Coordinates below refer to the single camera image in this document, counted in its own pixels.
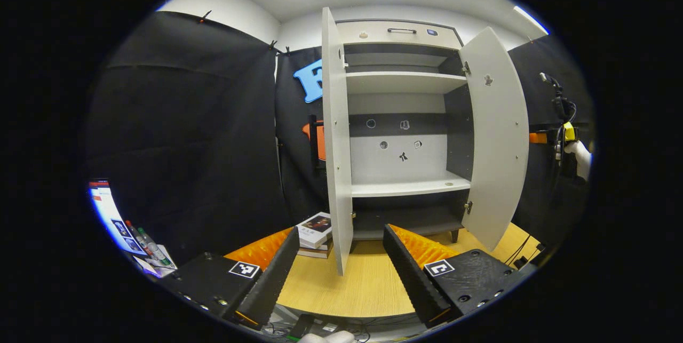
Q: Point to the white book with photo cover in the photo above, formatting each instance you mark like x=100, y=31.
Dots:
x=315, y=231

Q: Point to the black backdrop cloth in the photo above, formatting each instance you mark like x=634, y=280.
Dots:
x=187, y=145

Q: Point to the white paper sheet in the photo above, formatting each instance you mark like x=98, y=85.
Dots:
x=160, y=271

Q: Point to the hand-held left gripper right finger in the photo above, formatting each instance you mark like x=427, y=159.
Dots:
x=410, y=279

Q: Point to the white cabinet shelf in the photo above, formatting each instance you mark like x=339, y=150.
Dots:
x=405, y=188
x=400, y=82

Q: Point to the computer monitor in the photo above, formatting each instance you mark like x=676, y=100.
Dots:
x=104, y=207

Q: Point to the white and grey cabinet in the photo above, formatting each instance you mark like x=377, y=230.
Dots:
x=373, y=169

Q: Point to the ceiling light panel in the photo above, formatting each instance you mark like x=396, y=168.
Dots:
x=531, y=18

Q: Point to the white cabinet drawer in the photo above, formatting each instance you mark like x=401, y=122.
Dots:
x=384, y=40

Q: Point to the white cabinet door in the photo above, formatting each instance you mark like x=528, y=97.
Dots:
x=499, y=145
x=336, y=145

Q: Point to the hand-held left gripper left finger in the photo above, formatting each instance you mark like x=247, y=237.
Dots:
x=272, y=279

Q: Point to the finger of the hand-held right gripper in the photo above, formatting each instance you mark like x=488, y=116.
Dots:
x=538, y=138

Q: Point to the brown book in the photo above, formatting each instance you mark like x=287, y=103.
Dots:
x=315, y=253

